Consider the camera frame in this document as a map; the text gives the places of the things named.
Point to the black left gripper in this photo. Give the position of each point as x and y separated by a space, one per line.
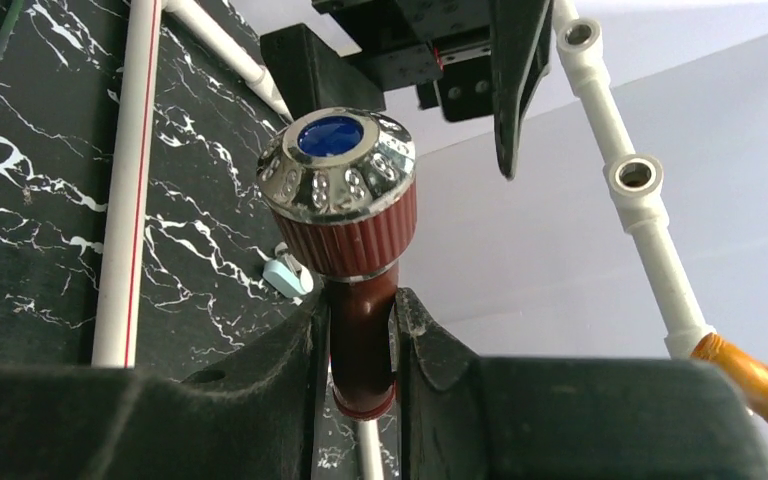
440 48

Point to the white pipe frame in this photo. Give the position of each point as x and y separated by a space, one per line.
634 181

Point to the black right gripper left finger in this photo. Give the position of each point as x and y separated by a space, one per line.
252 415

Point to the orange water faucet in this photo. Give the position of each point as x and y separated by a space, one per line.
749 374

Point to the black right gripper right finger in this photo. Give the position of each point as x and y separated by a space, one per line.
464 416

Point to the dark red water faucet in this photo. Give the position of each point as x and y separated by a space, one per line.
341 185

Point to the white blue stapler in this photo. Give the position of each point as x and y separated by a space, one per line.
287 275

